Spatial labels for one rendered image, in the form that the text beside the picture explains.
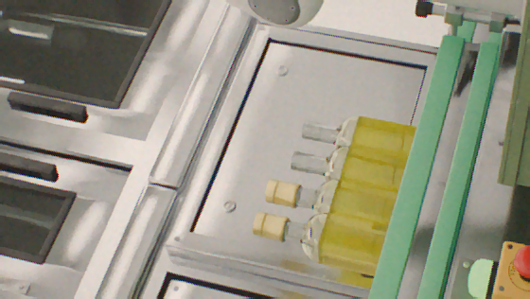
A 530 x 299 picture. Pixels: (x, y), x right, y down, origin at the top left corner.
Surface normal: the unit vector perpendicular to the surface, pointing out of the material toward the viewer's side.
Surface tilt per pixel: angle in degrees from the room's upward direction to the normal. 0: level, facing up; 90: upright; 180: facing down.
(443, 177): 90
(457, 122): 90
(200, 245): 90
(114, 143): 90
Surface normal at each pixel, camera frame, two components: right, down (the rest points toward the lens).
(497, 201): -0.07, -0.59
